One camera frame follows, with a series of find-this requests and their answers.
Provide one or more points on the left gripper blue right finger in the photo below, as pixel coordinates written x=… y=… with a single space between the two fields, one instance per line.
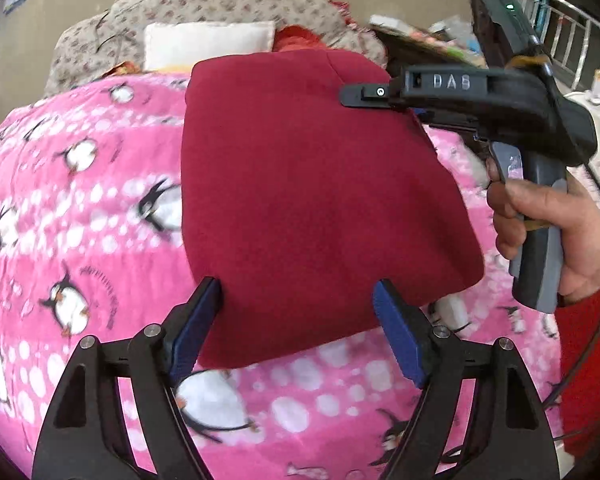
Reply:
x=508 y=435

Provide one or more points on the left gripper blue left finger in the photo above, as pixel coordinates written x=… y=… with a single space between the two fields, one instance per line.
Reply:
x=84 y=434

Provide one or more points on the dark red garment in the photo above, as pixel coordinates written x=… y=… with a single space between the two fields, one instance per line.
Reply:
x=299 y=205

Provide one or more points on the red sleeve forearm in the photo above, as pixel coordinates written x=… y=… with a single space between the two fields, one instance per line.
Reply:
x=580 y=406

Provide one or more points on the person's right hand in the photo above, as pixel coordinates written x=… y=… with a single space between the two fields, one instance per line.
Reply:
x=573 y=212

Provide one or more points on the dark carved wooden headboard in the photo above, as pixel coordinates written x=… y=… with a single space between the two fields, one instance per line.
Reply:
x=421 y=49

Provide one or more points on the pink penguin quilt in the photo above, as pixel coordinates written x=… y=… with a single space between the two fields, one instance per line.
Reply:
x=91 y=244

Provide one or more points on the red heart cushion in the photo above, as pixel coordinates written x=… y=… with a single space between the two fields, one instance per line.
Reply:
x=295 y=37

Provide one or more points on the white square pillow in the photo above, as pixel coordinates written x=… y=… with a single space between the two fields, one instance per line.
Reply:
x=178 y=47

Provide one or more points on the grey floral duvet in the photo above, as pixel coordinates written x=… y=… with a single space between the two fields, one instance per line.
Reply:
x=88 y=49

